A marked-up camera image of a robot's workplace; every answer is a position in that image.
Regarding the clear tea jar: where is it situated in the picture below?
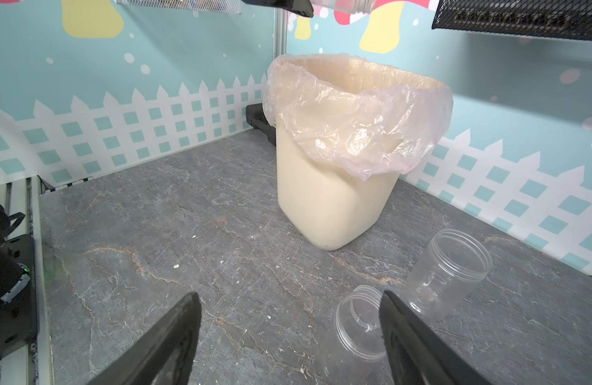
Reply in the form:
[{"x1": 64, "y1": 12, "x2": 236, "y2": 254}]
[
  {"x1": 399, "y1": 229, "x2": 493, "y2": 322},
  {"x1": 310, "y1": 0, "x2": 376, "y2": 14}
]

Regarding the white wire wall basket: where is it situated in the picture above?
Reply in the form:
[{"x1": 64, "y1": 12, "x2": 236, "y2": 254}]
[{"x1": 115, "y1": 0, "x2": 242, "y2": 14}]

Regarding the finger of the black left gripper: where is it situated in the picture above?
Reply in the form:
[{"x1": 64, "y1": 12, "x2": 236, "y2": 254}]
[{"x1": 241, "y1": 0, "x2": 314, "y2": 19}]

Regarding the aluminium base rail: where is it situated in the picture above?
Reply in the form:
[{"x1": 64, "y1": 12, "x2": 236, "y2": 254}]
[{"x1": 0, "y1": 176, "x2": 54, "y2": 384}]

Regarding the cream plastic trash bin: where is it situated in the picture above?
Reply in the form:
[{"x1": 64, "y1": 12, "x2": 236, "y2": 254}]
[{"x1": 275, "y1": 52, "x2": 446, "y2": 252}]

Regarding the clear plastic bin liner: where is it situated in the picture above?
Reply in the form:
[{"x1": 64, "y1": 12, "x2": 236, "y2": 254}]
[{"x1": 262, "y1": 54, "x2": 453, "y2": 181}]

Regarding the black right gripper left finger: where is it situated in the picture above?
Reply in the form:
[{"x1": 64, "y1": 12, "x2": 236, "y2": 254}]
[{"x1": 90, "y1": 292, "x2": 202, "y2": 384}]

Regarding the black wire mesh basket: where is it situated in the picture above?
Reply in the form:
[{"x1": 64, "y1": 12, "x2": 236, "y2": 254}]
[{"x1": 432, "y1": 0, "x2": 592, "y2": 41}]

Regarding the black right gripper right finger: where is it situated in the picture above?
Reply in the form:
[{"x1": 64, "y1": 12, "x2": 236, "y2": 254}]
[{"x1": 379, "y1": 290, "x2": 489, "y2": 384}]

